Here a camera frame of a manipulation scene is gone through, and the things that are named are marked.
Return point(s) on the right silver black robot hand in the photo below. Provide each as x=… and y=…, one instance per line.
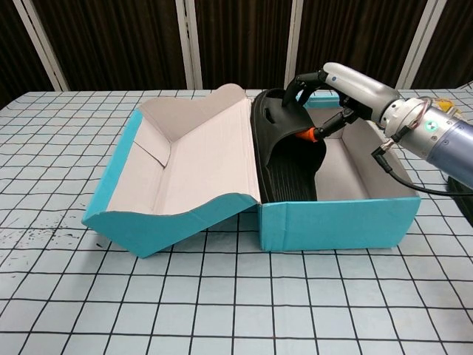
x=362, y=90

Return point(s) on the black rubber slipper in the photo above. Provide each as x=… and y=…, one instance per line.
x=284, y=174
x=463, y=203

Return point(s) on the light blue cardboard shoe box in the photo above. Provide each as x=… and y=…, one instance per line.
x=332, y=229

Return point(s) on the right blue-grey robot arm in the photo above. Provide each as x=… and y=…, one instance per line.
x=451, y=148

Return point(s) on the black corrugated partition panel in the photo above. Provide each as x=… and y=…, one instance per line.
x=118, y=40
x=351, y=33
x=15, y=55
x=454, y=37
x=244, y=40

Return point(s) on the yellow snack packet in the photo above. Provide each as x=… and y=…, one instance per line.
x=449, y=105

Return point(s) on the white checked tablecloth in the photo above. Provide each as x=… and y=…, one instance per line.
x=221, y=296

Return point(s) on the white metal partition post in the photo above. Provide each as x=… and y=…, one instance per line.
x=187, y=44
x=41, y=44
x=295, y=44
x=418, y=37

